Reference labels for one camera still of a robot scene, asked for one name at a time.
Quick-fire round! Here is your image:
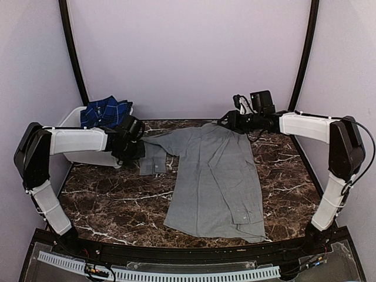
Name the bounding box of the left black frame post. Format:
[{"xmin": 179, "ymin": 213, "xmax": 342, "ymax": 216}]
[{"xmin": 58, "ymin": 0, "xmax": 89, "ymax": 106}]

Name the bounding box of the black frame post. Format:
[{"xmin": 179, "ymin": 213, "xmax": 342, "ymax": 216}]
[
  {"xmin": 58, "ymin": 0, "xmax": 89, "ymax": 106},
  {"xmin": 287, "ymin": 0, "xmax": 320, "ymax": 112}
]

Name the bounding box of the white slotted cable duct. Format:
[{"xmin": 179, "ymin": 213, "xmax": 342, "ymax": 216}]
[{"xmin": 38, "ymin": 251, "xmax": 280, "ymax": 281}]

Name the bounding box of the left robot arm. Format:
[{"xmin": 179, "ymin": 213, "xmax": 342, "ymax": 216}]
[{"xmin": 14, "ymin": 116, "xmax": 145, "ymax": 256}]

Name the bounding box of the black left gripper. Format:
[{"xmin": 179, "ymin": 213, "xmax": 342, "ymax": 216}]
[{"xmin": 116, "ymin": 139, "xmax": 145, "ymax": 160}]

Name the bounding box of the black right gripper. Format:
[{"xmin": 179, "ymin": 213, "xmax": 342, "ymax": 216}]
[{"xmin": 217, "ymin": 109, "xmax": 263, "ymax": 135}]

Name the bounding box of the right black frame post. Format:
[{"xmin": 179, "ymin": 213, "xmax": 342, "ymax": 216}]
[{"xmin": 287, "ymin": 0, "xmax": 320, "ymax": 112}]

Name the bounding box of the blue plaid shirt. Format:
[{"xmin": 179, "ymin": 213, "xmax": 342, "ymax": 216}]
[{"xmin": 80, "ymin": 96, "xmax": 133, "ymax": 128}]

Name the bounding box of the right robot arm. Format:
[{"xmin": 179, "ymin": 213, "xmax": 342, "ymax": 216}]
[{"xmin": 217, "ymin": 110, "xmax": 368, "ymax": 231}]

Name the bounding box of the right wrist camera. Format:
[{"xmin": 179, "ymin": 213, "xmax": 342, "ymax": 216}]
[{"xmin": 233, "ymin": 94, "xmax": 254, "ymax": 115}]

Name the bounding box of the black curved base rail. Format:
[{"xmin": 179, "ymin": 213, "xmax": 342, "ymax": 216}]
[{"xmin": 32, "ymin": 227, "xmax": 350, "ymax": 266}]

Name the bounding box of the grey long sleeve shirt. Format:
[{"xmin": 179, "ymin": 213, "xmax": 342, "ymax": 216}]
[{"xmin": 139, "ymin": 123, "xmax": 266, "ymax": 243}]

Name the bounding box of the white plastic bin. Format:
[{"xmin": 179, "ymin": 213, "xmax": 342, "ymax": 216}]
[{"xmin": 50, "ymin": 106, "xmax": 134, "ymax": 169}]

